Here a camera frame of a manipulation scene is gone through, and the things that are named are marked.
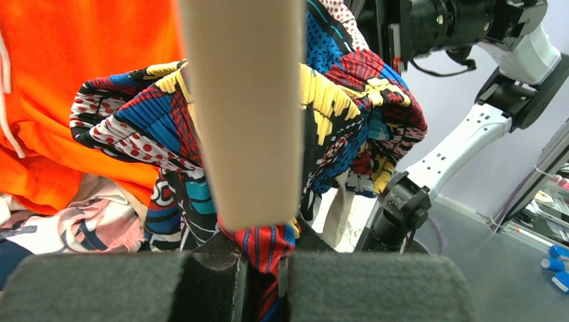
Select pink white navy garment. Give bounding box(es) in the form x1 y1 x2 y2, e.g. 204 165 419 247
1 174 148 285

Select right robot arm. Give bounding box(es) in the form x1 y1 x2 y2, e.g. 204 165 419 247
347 1 568 252

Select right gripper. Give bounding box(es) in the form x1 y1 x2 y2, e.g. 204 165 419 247
344 0 411 74

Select comic print shorts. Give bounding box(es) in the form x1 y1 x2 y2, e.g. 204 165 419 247
69 0 429 322

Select cream hanger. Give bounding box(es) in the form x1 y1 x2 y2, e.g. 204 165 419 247
178 1 305 231

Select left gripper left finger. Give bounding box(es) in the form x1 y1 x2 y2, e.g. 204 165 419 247
1 233 249 321

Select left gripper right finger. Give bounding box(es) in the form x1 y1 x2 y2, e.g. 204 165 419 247
278 217 478 321

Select orange shorts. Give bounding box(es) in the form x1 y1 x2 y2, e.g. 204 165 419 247
1 1 182 215

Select blue capped items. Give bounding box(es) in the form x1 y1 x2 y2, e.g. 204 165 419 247
540 245 568 294

